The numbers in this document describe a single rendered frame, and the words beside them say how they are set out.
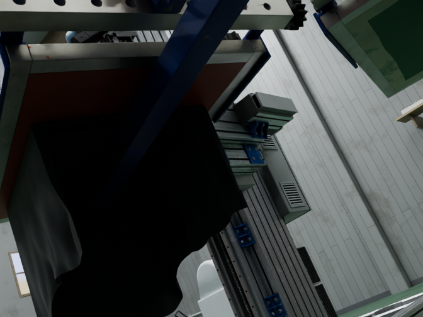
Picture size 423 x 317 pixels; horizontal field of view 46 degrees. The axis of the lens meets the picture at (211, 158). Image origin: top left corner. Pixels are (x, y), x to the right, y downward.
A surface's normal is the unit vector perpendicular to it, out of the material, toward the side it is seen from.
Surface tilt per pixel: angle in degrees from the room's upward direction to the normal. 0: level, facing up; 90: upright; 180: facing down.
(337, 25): 180
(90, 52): 90
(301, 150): 90
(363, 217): 90
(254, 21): 180
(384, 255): 90
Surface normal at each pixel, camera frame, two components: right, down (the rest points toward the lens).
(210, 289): -0.67, 0.01
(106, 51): 0.43, -0.48
